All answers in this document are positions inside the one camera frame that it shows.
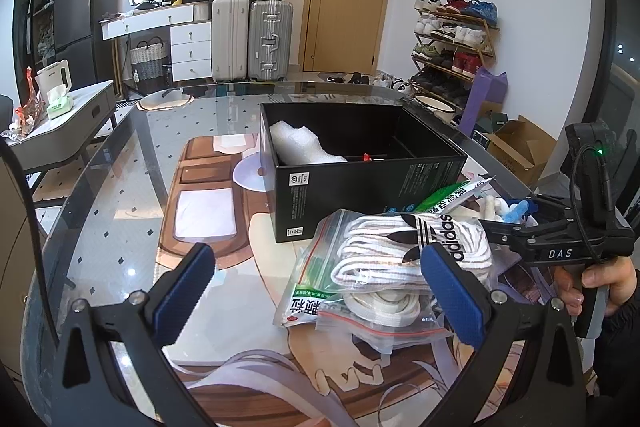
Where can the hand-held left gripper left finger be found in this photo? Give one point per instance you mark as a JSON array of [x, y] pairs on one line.
[[182, 292]]

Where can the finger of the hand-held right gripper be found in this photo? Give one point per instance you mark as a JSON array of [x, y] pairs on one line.
[[505, 233], [517, 210]]

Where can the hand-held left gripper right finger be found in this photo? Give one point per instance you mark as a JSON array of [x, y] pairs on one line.
[[450, 292]]

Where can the small red-strip zip bag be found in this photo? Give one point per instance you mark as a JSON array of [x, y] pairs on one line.
[[385, 322]]

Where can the green medicine packet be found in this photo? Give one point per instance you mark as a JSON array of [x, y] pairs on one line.
[[440, 202], [300, 302]]

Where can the black cardboard box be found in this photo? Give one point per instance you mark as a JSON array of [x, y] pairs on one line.
[[345, 197]]

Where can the person's right forearm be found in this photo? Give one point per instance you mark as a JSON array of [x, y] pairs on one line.
[[620, 347]]

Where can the person's right hand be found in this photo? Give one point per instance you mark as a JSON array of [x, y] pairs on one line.
[[620, 279]]

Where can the open cardboard box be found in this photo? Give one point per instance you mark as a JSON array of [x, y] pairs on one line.
[[525, 152]]

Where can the dark green boxes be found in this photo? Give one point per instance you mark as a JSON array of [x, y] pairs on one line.
[[487, 129]]

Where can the printed cartoon table mat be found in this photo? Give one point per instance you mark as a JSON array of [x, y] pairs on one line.
[[250, 347]]

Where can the purple yoga mat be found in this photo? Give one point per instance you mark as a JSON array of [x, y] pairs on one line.
[[482, 102]]

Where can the round white basin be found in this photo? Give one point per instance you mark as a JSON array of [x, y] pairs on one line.
[[435, 103]]

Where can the wooden shoe rack with shoes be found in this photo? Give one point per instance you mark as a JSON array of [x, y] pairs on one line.
[[450, 52]]

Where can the white foam sheet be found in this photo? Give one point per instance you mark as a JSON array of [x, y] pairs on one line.
[[300, 147]]

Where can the shoes on floor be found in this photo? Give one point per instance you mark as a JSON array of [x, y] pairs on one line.
[[370, 79]]

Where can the grey side table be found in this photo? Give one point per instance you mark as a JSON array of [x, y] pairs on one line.
[[60, 137]]

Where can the green tissue pack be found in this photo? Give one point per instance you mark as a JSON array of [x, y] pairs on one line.
[[60, 107]]

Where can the wicker basket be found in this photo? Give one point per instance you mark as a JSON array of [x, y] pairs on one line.
[[150, 62]]

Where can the red plastic wrapper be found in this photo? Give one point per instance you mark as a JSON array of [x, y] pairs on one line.
[[27, 109]]

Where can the white electric kettle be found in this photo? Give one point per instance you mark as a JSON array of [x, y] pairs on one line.
[[52, 79]]

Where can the white dressing desk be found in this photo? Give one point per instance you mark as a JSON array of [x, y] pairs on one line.
[[190, 42]]

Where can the white suitcase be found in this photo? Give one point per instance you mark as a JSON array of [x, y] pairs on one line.
[[230, 39]]

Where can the silver suitcase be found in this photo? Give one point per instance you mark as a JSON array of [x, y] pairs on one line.
[[270, 39]]

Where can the black refrigerator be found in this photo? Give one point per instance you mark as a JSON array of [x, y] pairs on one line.
[[85, 7]]

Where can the dark bookcase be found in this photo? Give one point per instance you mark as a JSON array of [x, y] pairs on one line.
[[40, 12]]

